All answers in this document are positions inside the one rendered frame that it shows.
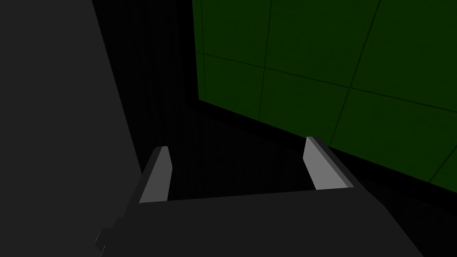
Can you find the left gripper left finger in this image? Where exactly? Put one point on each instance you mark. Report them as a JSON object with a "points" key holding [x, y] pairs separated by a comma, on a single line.
{"points": [[157, 178]]}

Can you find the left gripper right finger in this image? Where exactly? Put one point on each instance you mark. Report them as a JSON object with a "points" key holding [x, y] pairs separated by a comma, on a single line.
{"points": [[323, 167]]}

